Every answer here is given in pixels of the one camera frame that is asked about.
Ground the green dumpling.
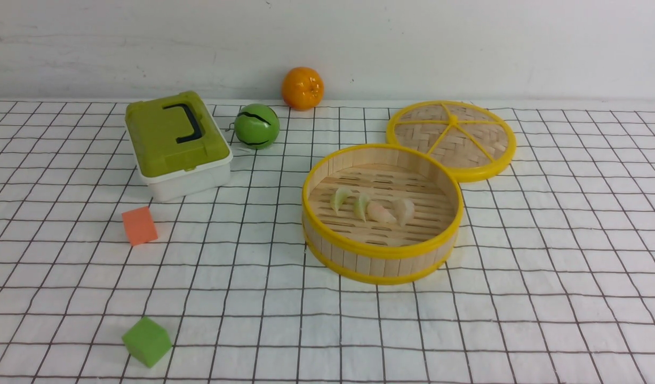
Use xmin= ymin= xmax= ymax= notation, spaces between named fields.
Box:
xmin=330 ymin=187 xmax=354 ymax=215
xmin=353 ymin=193 xmax=371 ymax=222

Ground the pink dumpling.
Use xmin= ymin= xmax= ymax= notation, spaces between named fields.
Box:
xmin=393 ymin=198 xmax=415 ymax=227
xmin=366 ymin=200 xmax=397 ymax=224

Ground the bamboo steamer tray yellow rim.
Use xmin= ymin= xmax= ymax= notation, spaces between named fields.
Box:
xmin=301 ymin=143 xmax=464 ymax=285

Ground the bamboo steamer lid yellow rim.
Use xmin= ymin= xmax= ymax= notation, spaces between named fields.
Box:
xmin=386 ymin=100 xmax=517 ymax=183

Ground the green toy watermelon ball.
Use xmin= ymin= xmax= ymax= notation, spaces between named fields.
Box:
xmin=233 ymin=103 xmax=279 ymax=150

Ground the orange toy fruit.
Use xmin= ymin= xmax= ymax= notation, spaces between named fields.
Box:
xmin=281 ymin=67 xmax=324 ymax=111

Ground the green lidded storage box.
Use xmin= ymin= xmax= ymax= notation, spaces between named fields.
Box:
xmin=124 ymin=91 xmax=233 ymax=202

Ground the orange foam cube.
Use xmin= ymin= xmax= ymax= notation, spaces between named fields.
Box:
xmin=121 ymin=206 xmax=158 ymax=246

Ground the green foam cube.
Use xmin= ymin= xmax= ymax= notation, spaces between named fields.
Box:
xmin=121 ymin=316 xmax=172 ymax=369

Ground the white grid tablecloth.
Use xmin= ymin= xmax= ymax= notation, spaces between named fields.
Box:
xmin=0 ymin=100 xmax=655 ymax=383

